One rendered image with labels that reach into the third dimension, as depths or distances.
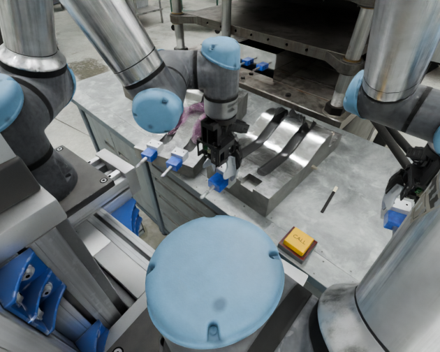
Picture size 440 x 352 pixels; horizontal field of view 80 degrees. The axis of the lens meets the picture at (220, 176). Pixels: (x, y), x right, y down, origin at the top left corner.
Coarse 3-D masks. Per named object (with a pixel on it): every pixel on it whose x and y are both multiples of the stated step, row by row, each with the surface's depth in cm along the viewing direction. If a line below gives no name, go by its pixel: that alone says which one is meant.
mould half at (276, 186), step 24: (264, 120) 100; (288, 120) 97; (240, 144) 95; (264, 144) 95; (312, 144) 90; (336, 144) 104; (240, 168) 85; (288, 168) 86; (240, 192) 84; (264, 192) 78; (288, 192) 88; (264, 216) 82
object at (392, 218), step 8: (400, 200) 66; (392, 208) 65; (400, 208) 64; (408, 208) 64; (384, 216) 67; (392, 216) 64; (400, 216) 64; (384, 224) 65; (392, 224) 63; (400, 224) 63
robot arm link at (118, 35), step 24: (72, 0) 32; (96, 0) 32; (120, 0) 34; (96, 24) 33; (120, 24) 34; (96, 48) 36; (120, 48) 35; (144, 48) 37; (120, 72) 38; (144, 72) 38; (168, 72) 41; (144, 96) 38; (168, 96) 39; (144, 120) 41; (168, 120) 41
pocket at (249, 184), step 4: (248, 176) 84; (252, 176) 83; (244, 180) 84; (248, 180) 85; (252, 180) 84; (256, 180) 83; (260, 180) 82; (244, 184) 84; (248, 184) 84; (252, 184) 84; (256, 184) 84; (248, 188) 81; (252, 188) 83
